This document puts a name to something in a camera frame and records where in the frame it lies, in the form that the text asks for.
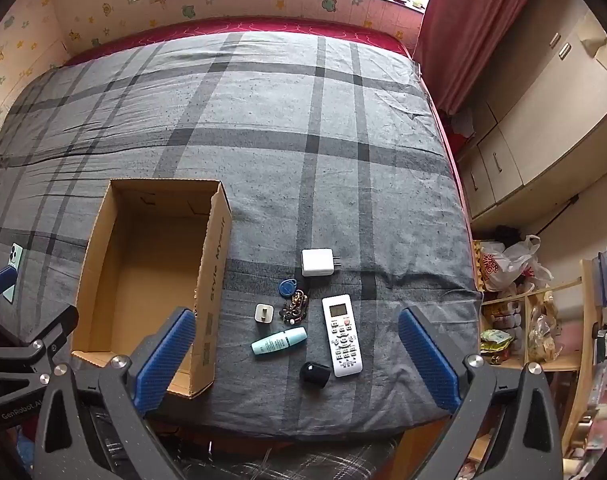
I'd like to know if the black earbuds case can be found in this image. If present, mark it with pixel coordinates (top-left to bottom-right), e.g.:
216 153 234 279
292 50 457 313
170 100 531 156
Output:
300 361 331 387

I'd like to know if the red curtain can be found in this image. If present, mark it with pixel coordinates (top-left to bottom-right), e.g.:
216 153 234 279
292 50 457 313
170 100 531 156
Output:
413 0 549 116

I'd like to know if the mint green smartphone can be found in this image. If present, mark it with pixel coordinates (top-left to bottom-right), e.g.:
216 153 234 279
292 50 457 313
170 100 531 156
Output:
1 242 25 304

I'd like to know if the wooden shelf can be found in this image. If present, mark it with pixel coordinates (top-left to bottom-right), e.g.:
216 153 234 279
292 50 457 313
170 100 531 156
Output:
476 260 607 480

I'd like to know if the green snack packet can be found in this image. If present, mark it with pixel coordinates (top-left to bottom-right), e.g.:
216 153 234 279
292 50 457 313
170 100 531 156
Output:
481 329 513 356

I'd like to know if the white air conditioner remote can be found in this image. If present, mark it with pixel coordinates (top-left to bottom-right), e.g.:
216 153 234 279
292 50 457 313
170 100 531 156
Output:
322 295 364 378

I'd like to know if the white red printed plastic bag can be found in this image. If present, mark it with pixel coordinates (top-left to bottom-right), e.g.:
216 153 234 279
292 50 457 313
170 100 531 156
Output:
476 235 554 293

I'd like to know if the brown cardboard box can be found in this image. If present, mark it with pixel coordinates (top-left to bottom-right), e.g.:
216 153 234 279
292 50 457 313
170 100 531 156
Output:
71 178 233 399

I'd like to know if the teal cosmetic bottle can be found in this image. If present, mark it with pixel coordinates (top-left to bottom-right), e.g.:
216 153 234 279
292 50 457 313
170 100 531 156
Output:
250 326 308 356

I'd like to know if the grey plaid bedsheet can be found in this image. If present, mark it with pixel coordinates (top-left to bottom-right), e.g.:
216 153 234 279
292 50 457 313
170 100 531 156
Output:
0 30 484 443

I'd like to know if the large white charger block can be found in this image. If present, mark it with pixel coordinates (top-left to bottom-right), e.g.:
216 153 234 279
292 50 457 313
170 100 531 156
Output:
302 248 343 278

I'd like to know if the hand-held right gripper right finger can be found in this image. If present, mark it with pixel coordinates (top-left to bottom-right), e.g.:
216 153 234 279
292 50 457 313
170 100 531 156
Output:
397 305 564 480

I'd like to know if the dark plaid cloth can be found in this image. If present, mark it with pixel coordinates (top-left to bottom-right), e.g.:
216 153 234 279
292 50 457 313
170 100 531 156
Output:
184 435 404 480

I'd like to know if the beaded keychain with carabiner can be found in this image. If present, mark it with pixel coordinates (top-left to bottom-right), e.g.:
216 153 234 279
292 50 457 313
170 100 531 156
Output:
280 291 310 324

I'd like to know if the small white plug adapter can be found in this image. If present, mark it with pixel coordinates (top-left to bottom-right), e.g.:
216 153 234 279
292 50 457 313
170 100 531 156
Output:
254 303 275 331

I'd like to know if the beige wall cabinet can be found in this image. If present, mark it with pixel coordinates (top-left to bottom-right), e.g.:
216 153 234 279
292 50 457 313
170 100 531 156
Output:
453 0 607 233

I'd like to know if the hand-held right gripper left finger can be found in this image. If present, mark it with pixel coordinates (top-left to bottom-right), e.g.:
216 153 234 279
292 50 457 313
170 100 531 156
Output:
31 306 197 480

